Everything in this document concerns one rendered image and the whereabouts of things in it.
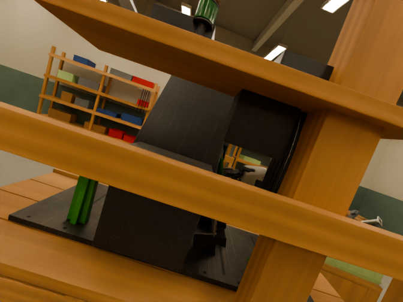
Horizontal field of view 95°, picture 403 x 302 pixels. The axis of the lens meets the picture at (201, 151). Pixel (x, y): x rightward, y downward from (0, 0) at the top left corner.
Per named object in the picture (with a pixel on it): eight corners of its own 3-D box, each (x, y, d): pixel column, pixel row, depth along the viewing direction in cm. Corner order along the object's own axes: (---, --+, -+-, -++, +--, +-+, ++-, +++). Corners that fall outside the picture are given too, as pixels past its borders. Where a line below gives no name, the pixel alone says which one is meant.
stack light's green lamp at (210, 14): (193, 27, 47) (198, 9, 46) (211, 33, 47) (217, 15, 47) (192, 15, 42) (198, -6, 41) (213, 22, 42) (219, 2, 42)
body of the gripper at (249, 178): (262, 176, 85) (238, 175, 85) (269, 163, 77) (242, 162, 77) (265, 191, 80) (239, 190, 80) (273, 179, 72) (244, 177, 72)
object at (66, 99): (136, 154, 562) (157, 82, 537) (32, 121, 528) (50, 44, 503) (140, 151, 616) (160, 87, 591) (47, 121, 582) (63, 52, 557)
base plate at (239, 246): (87, 183, 102) (88, 179, 102) (273, 243, 105) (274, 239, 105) (7, 220, 60) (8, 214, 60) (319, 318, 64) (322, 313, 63)
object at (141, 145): (117, 217, 77) (140, 141, 73) (186, 239, 78) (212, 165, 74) (90, 245, 59) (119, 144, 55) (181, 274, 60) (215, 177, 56)
